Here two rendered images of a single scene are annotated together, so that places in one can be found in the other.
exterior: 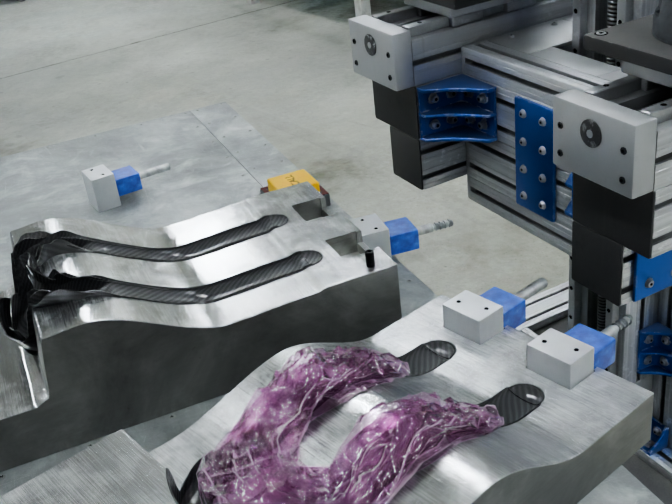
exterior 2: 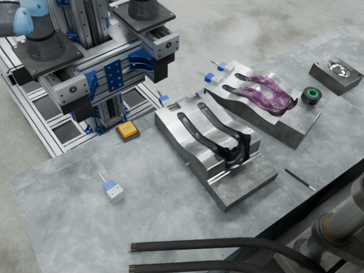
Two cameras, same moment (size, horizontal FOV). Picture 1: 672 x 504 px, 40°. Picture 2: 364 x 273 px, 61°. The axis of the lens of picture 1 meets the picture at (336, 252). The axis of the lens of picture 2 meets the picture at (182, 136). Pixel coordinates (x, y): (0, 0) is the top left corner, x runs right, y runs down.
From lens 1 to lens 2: 1.60 m
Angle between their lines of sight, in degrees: 76
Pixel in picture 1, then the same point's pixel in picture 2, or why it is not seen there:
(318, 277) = (210, 102)
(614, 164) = (174, 46)
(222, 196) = (118, 156)
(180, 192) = (111, 171)
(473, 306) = (218, 77)
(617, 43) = (147, 26)
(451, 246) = not seen: outside the picture
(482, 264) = not seen: outside the picture
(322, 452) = (269, 95)
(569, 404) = (239, 70)
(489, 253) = not seen: outside the picture
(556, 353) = (232, 66)
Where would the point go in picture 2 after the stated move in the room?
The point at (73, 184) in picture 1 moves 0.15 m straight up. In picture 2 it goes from (93, 219) to (84, 201)
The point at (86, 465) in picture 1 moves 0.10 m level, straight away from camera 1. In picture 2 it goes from (290, 122) to (272, 132)
